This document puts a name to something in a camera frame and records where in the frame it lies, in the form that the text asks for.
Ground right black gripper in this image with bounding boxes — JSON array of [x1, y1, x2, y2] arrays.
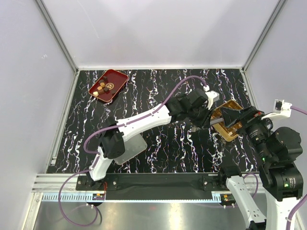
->
[[220, 104, 275, 162]]

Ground gold chocolate box tray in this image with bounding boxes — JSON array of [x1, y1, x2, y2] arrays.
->
[[211, 100, 243, 142]]

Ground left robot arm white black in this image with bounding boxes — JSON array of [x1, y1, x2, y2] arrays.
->
[[87, 89, 219, 190]]

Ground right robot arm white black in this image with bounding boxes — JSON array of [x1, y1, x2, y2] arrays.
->
[[220, 100, 307, 230]]

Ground chocolate pieces in tray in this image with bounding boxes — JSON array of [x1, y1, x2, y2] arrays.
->
[[93, 76, 115, 96]]

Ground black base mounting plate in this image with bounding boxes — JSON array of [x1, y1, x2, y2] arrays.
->
[[76, 173, 228, 197]]

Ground silver square tin lid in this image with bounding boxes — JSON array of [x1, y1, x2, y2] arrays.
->
[[115, 134, 147, 165]]

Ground red lacquer tray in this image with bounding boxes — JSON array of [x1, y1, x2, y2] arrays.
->
[[88, 69, 129, 103]]

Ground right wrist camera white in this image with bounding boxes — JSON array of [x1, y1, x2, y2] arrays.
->
[[261, 99, 292, 121]]

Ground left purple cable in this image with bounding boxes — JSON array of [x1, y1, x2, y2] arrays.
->
[[57, 75, 209, 227]]

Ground right aluminium corner post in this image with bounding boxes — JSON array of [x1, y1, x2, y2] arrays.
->
[[242, 0, 287, 71]]

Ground aluminium corner post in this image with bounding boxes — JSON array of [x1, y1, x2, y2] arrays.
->
[[242, 0, 287, 71], [34, 0, 79, 73]]

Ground aluminium frame rail front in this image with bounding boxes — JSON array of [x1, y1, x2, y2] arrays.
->
[[42, 192, 221, 204]]

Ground left aluminium corner post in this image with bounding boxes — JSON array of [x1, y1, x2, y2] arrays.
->
[[34, 0, 79, 73]]

